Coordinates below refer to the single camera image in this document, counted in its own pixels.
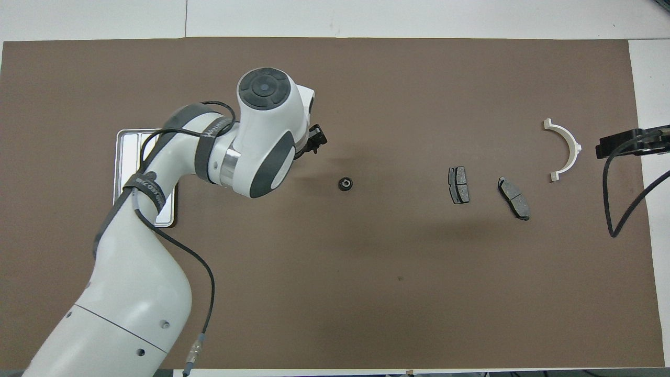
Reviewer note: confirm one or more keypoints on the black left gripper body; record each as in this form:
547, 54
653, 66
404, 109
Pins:
317, 139

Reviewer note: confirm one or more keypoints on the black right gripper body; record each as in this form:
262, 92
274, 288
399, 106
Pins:
654, 140

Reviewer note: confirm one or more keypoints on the large black bearing gear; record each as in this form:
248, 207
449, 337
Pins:
345, 184

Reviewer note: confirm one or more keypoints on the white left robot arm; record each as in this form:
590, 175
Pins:
136, 272

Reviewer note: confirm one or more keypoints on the silver metal tray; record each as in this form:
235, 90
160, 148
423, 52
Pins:
123, 162

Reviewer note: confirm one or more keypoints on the long curved grey brake pad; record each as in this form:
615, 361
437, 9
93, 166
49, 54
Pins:
514, 198

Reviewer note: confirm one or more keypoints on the short rectangular grey brake pad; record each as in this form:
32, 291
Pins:
458, 185

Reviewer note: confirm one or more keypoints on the brown table mat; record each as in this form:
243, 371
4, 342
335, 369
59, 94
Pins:
366, 293

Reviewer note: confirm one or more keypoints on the white semicircular plastic bracket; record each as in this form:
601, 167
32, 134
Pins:
574, 151

